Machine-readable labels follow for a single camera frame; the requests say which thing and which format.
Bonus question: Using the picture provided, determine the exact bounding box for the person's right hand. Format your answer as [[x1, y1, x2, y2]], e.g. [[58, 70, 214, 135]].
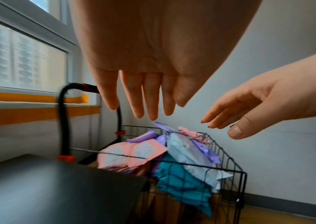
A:
[[201, 51, 316, 140]]

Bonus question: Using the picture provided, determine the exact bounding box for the person's left hand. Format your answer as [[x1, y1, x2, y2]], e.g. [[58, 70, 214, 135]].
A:
[[69, 0, 262, 121]]

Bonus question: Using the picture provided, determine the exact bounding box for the grey-white mailer bag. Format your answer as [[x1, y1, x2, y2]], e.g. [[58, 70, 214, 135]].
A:
[[165, 132, 234, 191]]

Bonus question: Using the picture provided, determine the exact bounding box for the black wire cart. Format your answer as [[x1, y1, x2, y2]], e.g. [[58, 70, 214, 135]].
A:
[[57, 82, 248, 224]]

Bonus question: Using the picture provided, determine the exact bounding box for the teal mailer bag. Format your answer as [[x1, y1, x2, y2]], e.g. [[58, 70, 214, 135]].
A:
[[155, 153, 213, 218]]

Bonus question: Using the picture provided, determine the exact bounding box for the white framed window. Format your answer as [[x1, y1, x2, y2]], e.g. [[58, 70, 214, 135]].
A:
[[0, 0, 100, 106]]

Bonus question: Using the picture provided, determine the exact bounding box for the dark grey baseboard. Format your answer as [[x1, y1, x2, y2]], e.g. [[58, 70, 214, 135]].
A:
[[244, 192, 316, 218]]

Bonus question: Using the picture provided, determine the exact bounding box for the yellow tape strip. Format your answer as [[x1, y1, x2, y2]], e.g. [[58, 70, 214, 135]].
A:
[[0, 90, 102, 128]]

